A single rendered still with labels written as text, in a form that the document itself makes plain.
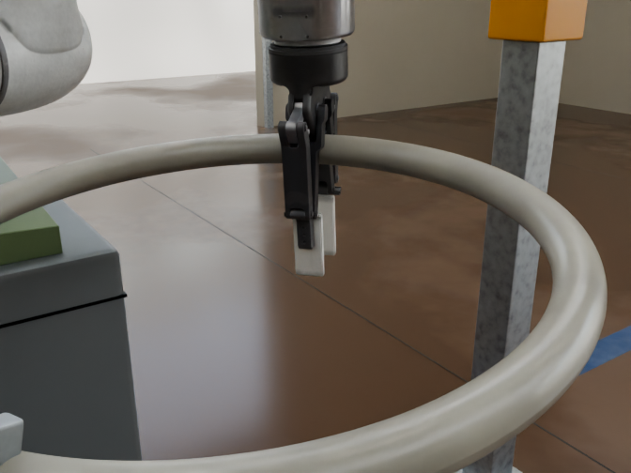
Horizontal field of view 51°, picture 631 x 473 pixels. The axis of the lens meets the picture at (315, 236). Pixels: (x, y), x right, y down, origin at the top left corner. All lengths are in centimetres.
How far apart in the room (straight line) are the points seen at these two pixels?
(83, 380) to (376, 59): 559
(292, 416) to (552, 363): 157
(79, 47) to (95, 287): 38
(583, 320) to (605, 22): 669
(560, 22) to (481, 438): 103
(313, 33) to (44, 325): 45
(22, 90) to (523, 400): 80
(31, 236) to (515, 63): 87
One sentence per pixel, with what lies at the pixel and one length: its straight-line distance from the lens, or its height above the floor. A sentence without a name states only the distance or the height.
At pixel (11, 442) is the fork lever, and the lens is 30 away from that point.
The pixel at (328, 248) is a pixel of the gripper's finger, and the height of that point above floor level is 82.
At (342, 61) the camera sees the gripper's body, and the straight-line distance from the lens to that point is 64.
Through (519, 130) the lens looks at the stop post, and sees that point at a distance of 129.
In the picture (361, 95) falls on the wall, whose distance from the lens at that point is 621.
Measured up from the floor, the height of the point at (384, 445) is 92.
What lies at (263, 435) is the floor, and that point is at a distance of 181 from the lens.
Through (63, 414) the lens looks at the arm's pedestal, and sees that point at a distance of 88.
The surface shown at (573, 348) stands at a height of 92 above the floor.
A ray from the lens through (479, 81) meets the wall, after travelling 725.
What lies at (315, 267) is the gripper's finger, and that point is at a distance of 69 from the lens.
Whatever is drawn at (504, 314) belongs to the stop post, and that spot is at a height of 47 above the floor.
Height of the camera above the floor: 109
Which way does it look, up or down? 20 degrees down
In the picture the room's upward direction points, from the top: straight up
